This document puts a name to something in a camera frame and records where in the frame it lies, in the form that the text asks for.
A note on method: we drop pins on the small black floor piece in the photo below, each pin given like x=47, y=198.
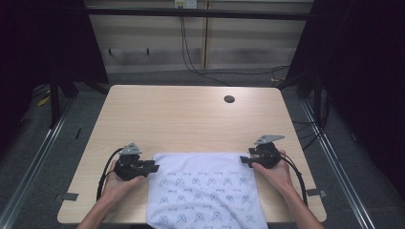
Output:
x=78, y=133

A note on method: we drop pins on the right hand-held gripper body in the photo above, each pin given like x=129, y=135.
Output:
x=267, y=157

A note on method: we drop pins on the white patterned towel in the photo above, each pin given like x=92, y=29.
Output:
x=203, y=191

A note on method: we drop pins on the grey tape strip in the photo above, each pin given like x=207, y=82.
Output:
x=68, y=197
x=316, y=193

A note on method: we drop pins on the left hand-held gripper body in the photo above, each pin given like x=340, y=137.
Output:
x=129, y=168

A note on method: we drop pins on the black horizontal frame bar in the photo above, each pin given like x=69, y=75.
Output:
x=191, y=13

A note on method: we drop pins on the metal floor rail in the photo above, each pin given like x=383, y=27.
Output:
x=31, y=171
x=337, y=165

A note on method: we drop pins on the dark round table grommet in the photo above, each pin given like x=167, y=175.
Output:
x=229, y=99

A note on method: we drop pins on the black metal stand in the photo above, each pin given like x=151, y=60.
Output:
x=317, y=101
x=54, y=101

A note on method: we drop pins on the white wall outlet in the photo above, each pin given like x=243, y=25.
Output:
x=186, y=4

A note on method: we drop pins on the black curtain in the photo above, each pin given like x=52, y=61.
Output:
x=366, y=79
x=38, y=47

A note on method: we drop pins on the yellow thing on floor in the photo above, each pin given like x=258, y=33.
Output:
x=44, y=101

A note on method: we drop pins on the person's left hand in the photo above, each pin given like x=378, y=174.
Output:
x=117, y=187

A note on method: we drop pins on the person's right hand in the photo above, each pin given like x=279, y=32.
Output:
x=277, y=176

